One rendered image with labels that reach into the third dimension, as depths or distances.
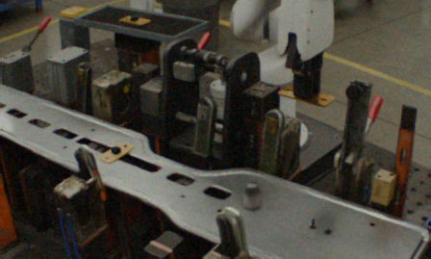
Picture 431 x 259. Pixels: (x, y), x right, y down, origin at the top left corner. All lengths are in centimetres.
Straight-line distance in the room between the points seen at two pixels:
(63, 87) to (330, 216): 78
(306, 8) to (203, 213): 45
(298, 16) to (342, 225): 41
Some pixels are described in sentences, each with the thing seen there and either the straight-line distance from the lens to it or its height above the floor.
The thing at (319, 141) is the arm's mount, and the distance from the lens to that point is 183.
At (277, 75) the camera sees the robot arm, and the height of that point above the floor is 100.
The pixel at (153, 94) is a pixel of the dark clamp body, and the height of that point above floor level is 107.
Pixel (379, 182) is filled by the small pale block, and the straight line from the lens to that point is 115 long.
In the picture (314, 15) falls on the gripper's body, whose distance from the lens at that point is 91.
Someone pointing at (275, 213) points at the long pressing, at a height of 100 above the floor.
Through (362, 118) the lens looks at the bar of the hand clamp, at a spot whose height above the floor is 115.
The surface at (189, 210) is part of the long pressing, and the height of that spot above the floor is 100.
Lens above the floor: 167
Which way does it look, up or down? 30 degrees down
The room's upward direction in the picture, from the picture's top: straight up
